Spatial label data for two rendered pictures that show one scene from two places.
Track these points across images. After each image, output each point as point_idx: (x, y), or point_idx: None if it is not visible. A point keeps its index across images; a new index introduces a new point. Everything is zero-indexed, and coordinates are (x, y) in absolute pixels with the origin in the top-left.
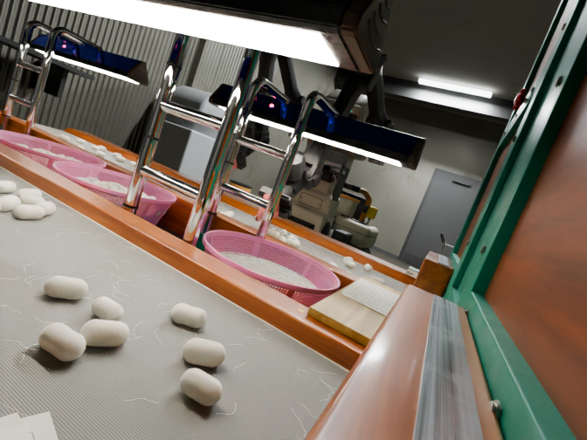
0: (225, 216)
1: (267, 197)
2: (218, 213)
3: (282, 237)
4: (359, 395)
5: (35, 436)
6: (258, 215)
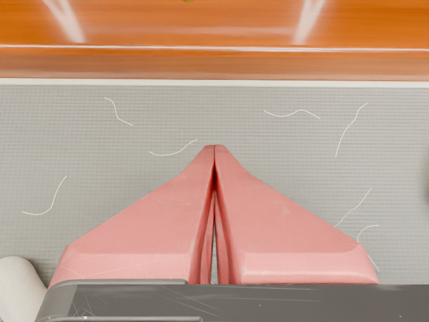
0: (323, 0)
1: (253, 229)
2: (383, 6)
3: (9, 277)
4: None
5: None
6: (213, 149)
